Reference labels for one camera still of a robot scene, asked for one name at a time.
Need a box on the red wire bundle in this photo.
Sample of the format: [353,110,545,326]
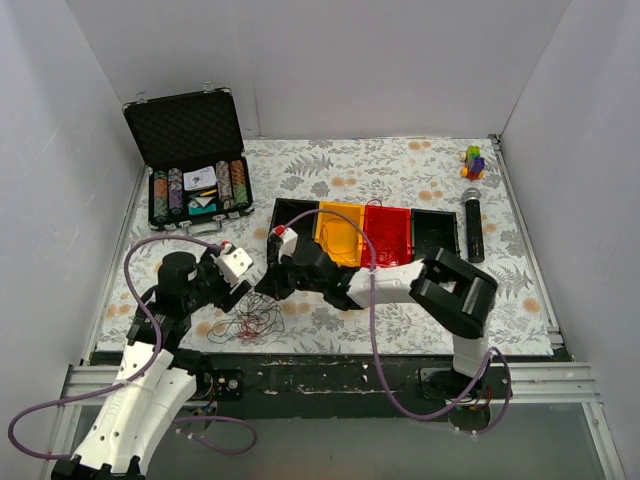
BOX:
[208,291,285,345]

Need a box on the single red wire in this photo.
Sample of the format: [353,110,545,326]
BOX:
[363,197,409,269]

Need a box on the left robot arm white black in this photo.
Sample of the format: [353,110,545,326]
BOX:
[51,243,253,479]

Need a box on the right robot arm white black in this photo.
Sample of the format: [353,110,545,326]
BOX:
[255,229,498,398]

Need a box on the left black bin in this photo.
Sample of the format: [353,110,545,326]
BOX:
[267,198,319,243]

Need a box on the black bin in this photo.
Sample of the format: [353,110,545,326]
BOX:
[267,198,319,243]
[411,209,460,260]

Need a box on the yellow bin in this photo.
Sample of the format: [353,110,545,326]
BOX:
[315,201,365,267]

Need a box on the teal card box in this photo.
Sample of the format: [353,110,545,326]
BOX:
[187,196,217,216]

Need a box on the playing card deck white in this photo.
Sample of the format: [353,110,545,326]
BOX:
[183,166,217,191]

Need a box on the red bin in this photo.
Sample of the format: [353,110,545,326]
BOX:
[361,202,412,268]

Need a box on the black poker chip case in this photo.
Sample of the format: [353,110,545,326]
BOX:
[123,88,254,231]

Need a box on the right black bin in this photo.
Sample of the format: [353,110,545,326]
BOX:
[411,209,460,260]

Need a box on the black microphone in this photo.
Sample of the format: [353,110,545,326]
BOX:
[461,187,485,264]

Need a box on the floral table mat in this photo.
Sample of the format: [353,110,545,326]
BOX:
[95,138,552,356]

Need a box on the colourful toy block train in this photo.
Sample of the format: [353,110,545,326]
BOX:
[460,145,485,181]

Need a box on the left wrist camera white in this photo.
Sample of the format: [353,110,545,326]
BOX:
[214,243,253,285]

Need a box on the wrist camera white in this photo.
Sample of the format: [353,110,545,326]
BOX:
[214,243,253,285]
[267,225,298,263]

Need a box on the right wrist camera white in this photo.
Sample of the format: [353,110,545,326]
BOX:
[267,225,298,263]

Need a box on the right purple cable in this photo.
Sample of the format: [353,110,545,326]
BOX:
[277,208,513,420]

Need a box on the purple cable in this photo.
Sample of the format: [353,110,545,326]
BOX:
[6,236,258,461]
[277,208,513,420]

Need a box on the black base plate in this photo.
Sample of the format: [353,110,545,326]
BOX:
[155,352,514,422]

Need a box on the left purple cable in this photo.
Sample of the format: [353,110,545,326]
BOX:
[6,236,258,461]

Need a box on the aluminium rail frame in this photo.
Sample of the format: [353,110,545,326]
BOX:
[49,362,625,479]

